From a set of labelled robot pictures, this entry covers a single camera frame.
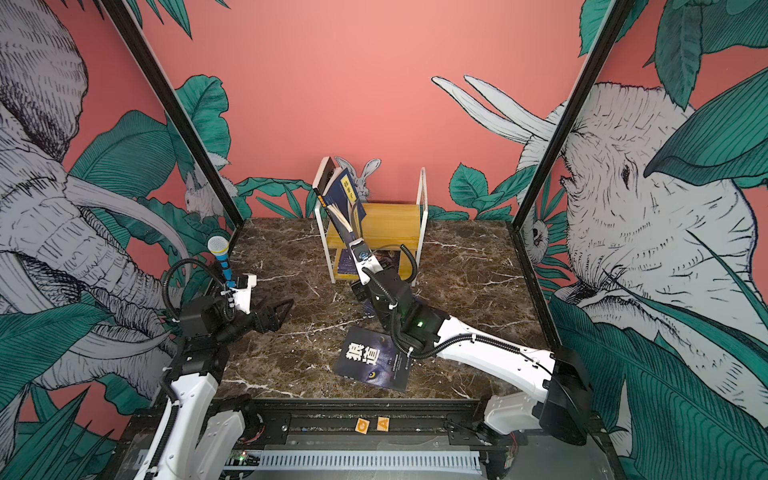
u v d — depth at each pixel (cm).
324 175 77
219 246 81
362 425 74
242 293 66
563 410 38
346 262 99
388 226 93
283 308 73
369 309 95
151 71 78
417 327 51
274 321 69
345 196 84
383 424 75
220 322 62
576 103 84
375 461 70
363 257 55
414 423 77
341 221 64
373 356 85
